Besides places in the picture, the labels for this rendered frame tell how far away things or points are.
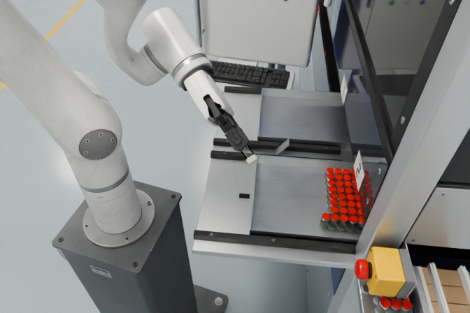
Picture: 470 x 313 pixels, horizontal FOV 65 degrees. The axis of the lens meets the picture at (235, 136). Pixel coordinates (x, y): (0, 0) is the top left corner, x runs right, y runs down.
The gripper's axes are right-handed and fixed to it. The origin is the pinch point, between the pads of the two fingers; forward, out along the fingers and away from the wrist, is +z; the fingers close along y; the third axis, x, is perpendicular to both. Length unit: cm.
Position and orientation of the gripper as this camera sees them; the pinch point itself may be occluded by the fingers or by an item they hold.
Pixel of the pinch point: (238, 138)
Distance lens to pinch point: 73.9
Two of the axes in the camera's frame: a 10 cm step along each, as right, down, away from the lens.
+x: 8.1, -5.7, -1.1
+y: -2.0, -0.9, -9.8
